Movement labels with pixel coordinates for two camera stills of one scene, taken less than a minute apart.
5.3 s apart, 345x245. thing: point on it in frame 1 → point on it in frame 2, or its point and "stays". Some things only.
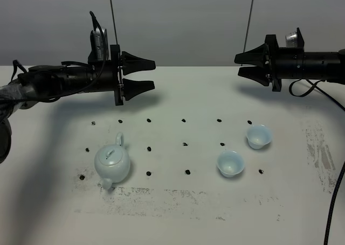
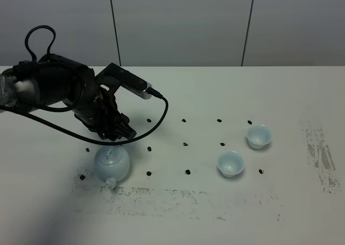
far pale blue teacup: x=259 y=135 stays
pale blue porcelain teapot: x=112 y=163 stays
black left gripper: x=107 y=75 → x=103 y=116
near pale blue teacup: x=230 y=163 stays
